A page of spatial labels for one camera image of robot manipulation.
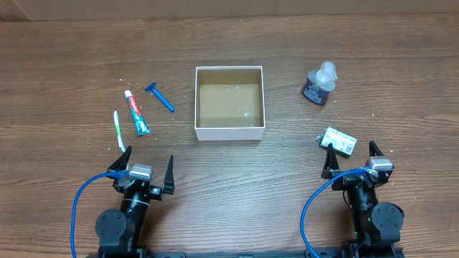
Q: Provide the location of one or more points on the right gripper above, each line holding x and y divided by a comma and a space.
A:
330, 165

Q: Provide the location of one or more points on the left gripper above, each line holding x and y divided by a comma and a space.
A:
157, 191

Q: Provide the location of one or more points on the white green soap bar pack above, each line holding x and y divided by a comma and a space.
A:
341, 142

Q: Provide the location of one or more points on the Colgate toothpaste tube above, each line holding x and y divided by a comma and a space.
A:
138, 119

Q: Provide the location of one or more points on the green white toothbrush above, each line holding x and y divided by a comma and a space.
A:
117, 127

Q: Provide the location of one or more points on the dark foam soap pump bottle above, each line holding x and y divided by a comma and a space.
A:
320, 83

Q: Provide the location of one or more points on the blue disposable razor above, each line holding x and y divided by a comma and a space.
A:
152, 89

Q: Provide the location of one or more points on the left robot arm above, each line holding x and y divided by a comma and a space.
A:
120, 230

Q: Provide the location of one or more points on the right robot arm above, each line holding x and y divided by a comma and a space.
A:
376, 225

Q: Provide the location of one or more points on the pink cardboard box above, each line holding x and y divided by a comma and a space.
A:
229, 103

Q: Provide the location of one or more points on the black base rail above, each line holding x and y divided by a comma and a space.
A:
244, 254

